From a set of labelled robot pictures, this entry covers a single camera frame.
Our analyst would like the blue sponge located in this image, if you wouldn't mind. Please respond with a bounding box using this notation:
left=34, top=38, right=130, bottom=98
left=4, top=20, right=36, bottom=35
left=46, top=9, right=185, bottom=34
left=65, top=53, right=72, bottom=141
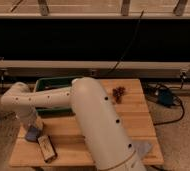
left=25, top=131, right=41, bottom=142

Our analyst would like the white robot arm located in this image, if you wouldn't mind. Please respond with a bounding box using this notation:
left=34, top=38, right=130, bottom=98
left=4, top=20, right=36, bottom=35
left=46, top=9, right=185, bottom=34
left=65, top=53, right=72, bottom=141
left=1, top=77, right=146, bottom=171

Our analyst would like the brown pine cone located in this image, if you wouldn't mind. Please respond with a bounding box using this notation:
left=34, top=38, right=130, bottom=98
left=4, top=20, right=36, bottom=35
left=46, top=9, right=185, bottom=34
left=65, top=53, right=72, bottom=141
left=112, top=87, right=126, bottom=103

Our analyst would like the black floor cable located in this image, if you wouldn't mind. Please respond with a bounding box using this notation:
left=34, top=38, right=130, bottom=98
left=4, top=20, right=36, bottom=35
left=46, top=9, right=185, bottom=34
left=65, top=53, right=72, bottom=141
left=143, top=83, right=186, bottom=126

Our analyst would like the black hanging cable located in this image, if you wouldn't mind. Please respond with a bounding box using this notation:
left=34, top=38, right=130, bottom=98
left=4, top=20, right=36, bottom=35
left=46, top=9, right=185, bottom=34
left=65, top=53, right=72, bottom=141
left=107, top=9, right=145, bottom=75

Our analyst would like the grey folded cloth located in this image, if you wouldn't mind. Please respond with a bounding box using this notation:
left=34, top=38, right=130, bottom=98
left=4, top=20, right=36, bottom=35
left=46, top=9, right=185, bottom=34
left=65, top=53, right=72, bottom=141
left=133, top=140, right=152, bottom=159

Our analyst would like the blue power adapter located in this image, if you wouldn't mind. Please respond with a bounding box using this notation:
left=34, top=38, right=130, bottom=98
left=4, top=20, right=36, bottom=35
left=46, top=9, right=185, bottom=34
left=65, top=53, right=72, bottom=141
left=158, top=90, right=174, bottom=107

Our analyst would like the green plastic bin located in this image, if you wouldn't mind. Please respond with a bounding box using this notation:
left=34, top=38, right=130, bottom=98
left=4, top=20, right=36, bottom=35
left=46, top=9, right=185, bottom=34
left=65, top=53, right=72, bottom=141
left=34, top=75, right=81, bottom=117

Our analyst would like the brown rectangular box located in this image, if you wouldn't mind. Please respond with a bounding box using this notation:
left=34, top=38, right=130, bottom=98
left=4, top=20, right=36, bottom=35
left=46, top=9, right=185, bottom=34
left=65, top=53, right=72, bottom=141
left=38, top=135, right=57, bottom=163

